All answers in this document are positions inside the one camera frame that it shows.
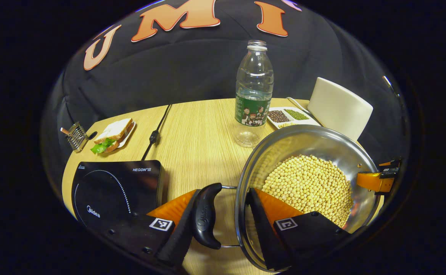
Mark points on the sandwich with lettuce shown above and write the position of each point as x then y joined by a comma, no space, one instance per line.
114,131

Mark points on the clear plastic water bottle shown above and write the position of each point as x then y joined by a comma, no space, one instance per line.
254,84

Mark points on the pile of red beans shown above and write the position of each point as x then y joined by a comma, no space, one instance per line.
278,116

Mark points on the pile of yellow soybeans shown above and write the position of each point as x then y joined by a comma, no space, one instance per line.
310,187

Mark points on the black induction cooktop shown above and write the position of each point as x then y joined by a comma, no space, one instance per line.
108,191

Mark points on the white toaster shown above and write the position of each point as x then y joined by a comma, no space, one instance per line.
339,109

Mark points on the small pile of yellow beans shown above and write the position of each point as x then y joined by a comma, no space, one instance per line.
286,124

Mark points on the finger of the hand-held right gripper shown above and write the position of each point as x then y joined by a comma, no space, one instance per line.
375,182
392,167

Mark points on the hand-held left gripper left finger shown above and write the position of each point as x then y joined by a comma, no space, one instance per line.
179,238

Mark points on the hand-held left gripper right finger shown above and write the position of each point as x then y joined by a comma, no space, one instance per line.
264,233

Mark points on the black backdrop cloth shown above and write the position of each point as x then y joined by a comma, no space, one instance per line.
192,65

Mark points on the pile of green beans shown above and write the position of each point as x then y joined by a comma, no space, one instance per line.
296,114

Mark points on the small black round object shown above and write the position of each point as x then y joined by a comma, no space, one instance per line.
92,135

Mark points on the white divided dish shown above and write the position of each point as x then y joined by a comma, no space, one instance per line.
310,121

